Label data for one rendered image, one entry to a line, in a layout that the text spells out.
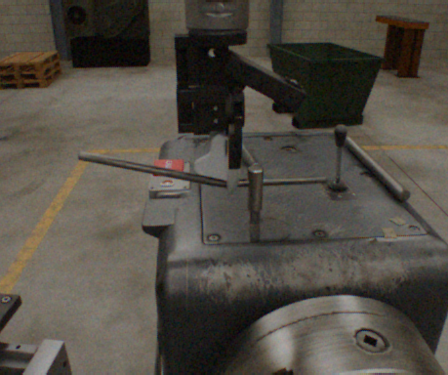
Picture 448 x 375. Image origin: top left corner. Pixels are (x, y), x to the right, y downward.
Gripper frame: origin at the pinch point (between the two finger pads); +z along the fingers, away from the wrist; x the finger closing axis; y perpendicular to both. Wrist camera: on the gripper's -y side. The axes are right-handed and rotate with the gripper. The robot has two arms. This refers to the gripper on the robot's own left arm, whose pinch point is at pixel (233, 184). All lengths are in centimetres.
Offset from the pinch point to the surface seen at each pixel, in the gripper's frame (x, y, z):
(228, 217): -6.9, 0.1, 9.3
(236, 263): 4.6, 0.0, 10.0
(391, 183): -13.7, -30.1, 7.5
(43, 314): -126, 90, 134
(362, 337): 18.5, -13.2, 11.3
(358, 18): -960, -379, 48
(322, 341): 18.5, -8.5, 11.4
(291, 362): 20.0, -4.7, 12.8
